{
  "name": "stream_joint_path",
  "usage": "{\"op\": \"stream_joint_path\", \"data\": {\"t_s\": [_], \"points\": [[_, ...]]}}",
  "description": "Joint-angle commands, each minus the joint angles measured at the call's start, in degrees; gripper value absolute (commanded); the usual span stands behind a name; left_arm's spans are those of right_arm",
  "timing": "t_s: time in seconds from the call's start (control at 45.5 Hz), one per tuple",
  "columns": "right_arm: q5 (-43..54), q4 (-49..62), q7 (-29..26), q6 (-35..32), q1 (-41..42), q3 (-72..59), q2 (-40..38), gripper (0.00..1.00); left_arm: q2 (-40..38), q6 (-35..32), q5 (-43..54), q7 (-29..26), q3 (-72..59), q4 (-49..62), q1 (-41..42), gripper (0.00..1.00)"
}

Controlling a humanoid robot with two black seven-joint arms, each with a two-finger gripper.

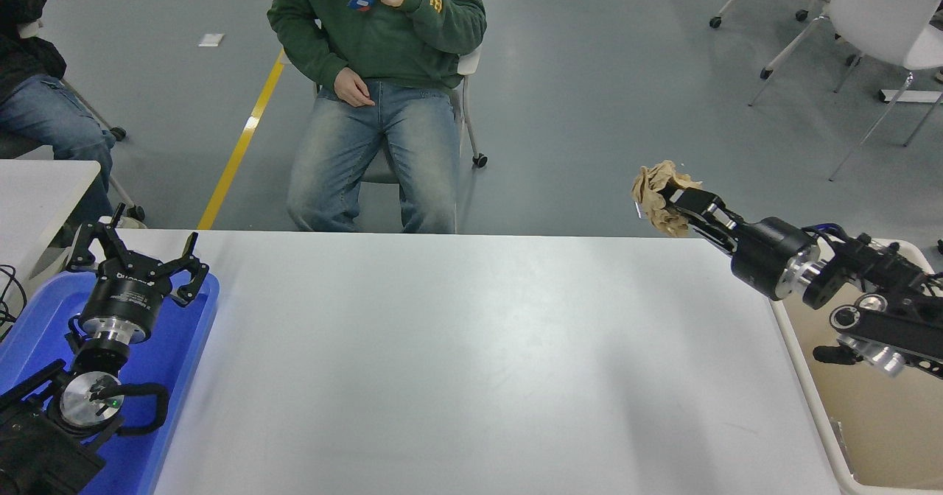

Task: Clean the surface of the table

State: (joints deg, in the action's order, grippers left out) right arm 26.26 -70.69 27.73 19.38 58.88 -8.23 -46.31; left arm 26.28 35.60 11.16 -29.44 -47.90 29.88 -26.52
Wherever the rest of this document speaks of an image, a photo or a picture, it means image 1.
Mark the grey wheeled chair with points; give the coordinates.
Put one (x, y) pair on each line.
(118, 133)

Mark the seated person's right hand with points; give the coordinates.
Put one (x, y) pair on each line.
(353, 88)

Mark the seated person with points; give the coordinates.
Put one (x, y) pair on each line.
(412, 46)

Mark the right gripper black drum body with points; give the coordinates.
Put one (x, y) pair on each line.
(766, 255)

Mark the white side table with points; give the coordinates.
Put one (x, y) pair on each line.
(37, 193)

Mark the person beside side table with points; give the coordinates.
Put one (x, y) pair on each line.
(44, 119)

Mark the white wheeled chair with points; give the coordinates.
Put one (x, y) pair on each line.
(469, 60)

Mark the white flat floor bar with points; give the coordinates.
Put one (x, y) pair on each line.
(910, 96)

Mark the white paper scrap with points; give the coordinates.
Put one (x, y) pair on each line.
(211, 40)

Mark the white chair with chrome legs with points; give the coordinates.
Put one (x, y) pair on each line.
(877, 9)

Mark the blue plastic tray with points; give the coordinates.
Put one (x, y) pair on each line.
(180, 348)

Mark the tan paper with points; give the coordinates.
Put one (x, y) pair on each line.
(656, 193)

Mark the large pale bin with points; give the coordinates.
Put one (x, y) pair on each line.
(869, 421)

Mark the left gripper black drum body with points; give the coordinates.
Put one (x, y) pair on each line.
(125, 300)

